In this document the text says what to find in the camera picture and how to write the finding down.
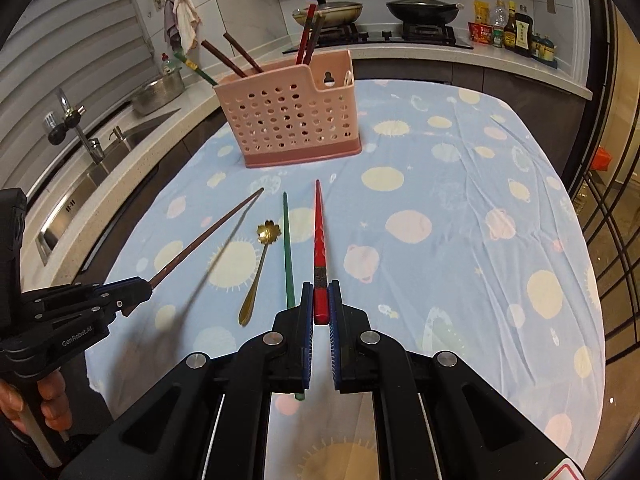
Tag green chopstick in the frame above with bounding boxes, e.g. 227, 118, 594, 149
281, 190, 306, 402
174, 51, 217, 87

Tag brown purple chopstick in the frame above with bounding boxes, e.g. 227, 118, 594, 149
150, 188, 265, 288

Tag red chopstick with pattern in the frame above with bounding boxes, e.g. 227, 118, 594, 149
314, 180, 330, 325

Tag gold flower spoon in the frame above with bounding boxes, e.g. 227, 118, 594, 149
238, 220, 281, 327

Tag dark maroon chopstick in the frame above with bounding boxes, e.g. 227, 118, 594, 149
224, 32, 264, 74
201, 39, 246, 78

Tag dark red long chopstick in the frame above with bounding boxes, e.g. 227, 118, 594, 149
303, 13, 326, 65

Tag chrome kitchen faucet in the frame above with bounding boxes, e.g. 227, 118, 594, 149
42, 88, 105, 164

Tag person's left hand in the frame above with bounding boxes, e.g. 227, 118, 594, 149
0, 370, 73, 434

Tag stainless steel sink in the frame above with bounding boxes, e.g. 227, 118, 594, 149
36, 110, 177, 264

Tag soap dispenser pump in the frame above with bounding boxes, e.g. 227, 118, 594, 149
108, 126, 131, 151

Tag light blue patterned tablecloth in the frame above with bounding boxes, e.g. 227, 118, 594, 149
87, 80, 604, 464

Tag steel mixing bowl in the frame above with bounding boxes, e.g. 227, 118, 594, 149
130, 68, 186, 116

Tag green dish soap bottle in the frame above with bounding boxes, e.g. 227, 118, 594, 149
162, 53, 180, 75

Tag green chopstick in holder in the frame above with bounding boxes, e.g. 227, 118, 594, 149
174, 51, 217, 87

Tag pink perforated utensil holder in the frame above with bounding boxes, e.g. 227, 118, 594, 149
215, 50, 362, 168

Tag purple hanging cloth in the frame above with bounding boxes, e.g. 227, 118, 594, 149
164, 0, 182, 51

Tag white window blinds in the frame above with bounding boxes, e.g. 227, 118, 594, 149
1, 0, 157, 193

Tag white hanging towel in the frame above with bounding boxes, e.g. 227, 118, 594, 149
174, 0, 202, 53

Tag black gas stove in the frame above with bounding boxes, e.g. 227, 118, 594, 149
281, 20, 474, 57

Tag beige wok with lid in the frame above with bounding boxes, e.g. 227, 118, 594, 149
292, 0, 363, 28

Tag black wok with lid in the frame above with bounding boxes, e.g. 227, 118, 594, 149
386, 0, 464, 26

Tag small condiment jars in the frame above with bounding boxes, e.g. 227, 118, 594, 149
532, 32, 558, 68

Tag brown sauce bottle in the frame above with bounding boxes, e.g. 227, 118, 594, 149
503, 0, 516, 51

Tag yellow seasoning packet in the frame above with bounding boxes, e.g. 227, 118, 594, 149
474, 0, 490, 25

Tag clear plastic bottle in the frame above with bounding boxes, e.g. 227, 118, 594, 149
490, 0, 508, 48

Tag dark soy sauce bottle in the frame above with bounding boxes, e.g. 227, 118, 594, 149
514, 12, 534, 58

